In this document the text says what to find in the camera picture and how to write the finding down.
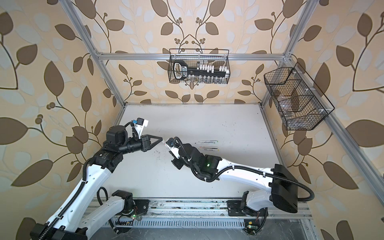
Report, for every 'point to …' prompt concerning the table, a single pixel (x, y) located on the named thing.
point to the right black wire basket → (300, 103)
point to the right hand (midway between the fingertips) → (171, 151)
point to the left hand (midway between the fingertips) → (161, 139)
